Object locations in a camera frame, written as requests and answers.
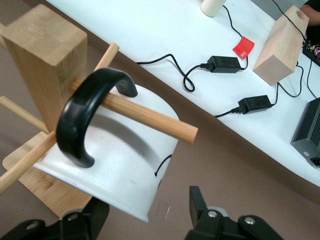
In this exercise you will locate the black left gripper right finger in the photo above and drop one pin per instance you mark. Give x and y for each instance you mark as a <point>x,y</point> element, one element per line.
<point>215,227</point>

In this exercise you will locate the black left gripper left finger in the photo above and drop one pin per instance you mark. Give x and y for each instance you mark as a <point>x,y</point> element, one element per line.
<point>75,225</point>

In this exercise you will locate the black power adapter brick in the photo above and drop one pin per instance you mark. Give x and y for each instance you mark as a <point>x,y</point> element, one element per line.
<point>255,103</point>
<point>225,64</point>

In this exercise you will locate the black finned metal box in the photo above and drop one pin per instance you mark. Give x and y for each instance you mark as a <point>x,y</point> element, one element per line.
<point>308,127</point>

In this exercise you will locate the wooden mug rack with pegs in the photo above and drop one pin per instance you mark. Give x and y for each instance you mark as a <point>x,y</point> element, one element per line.
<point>42,50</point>

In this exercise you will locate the red card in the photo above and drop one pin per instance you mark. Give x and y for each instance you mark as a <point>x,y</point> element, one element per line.
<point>243,48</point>

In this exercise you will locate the wooden block with hole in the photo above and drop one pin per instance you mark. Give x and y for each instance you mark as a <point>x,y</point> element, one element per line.
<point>282,50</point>

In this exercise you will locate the black electronics board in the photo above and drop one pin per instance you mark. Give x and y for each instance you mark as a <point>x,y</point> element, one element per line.
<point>312,53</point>

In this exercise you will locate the cream cylinder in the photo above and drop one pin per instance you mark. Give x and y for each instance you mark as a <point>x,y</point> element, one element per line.
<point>212,7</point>

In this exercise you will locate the person in dark clothing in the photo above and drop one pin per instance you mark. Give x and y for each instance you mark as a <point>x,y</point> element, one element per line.
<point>313,20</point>

